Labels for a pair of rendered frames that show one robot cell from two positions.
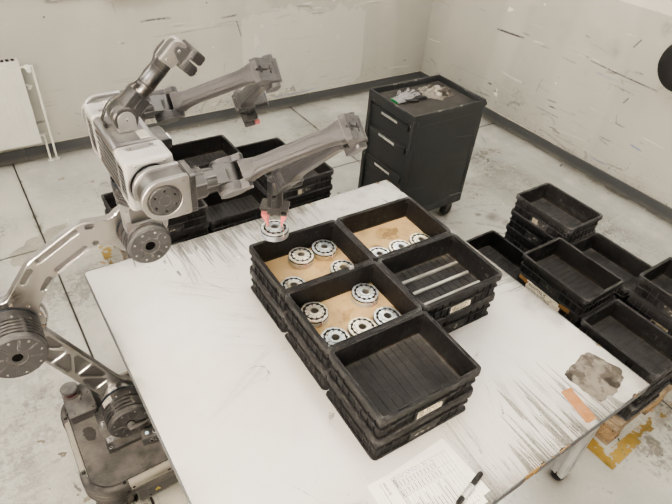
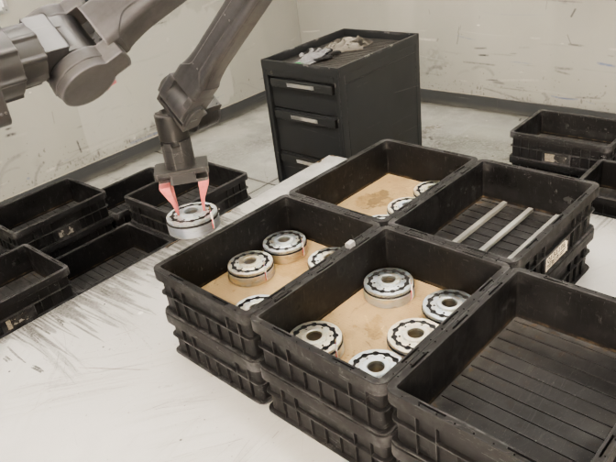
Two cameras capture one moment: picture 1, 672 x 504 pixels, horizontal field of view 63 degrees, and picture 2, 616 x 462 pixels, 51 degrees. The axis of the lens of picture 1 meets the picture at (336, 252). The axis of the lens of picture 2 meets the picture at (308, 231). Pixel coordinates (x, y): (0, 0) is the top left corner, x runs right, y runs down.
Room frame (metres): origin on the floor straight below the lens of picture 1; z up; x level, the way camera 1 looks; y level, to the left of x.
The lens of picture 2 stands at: (0.46, 0.17, 1.60)
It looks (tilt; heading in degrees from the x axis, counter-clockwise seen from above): 29 degrees down; 352
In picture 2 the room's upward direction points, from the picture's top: 7 degrees counter-clockwise
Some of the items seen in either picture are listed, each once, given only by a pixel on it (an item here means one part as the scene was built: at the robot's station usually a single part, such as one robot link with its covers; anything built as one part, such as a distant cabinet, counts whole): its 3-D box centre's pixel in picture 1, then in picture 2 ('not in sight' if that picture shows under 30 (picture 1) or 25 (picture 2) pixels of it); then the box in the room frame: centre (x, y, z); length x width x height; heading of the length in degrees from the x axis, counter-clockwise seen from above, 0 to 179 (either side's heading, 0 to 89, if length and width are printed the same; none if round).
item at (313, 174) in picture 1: (292, 198); (197, 234); (2.83, 0.30, 0.37); 0.40 x 0.30 x 0.45; 127
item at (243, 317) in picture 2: (310, 254); (269, 249); (1.63, 0.10, 0.92); 0.40 x 0.30 x 0.02; 126
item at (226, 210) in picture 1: (233, 223); (117, 292); (2.59, 0.62, 0.31); 0.40 x 0.30 x 0.34; 127
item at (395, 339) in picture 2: (362, 327); (415, 335); (1.33, -0.12, 0.86); 0.10 x 0.10 x 0.01
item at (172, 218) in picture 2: (274, 227); (192, 214); (1.63, 0.24, 1.04); 0.10 x 0.10 x 0.01
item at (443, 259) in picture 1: (436, 279); (494, 228); (1.62, -0.40, 0.87); 0.40 x 0.30 x 0.11; 126
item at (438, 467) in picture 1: (429, 491); not in sight; (0.84, -0.35, 0.70); 0.33 x 0.23 x 0.01; 127
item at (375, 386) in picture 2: (353, 303); (383, 296); (1.39, -0.08, 0.92); 0.40 x 0.30 x 0.02; 126
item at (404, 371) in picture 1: (402, 372); (539, 385); (1.15, -0.25, 0.87); 0.40 x 0.30 x 0.11; 126
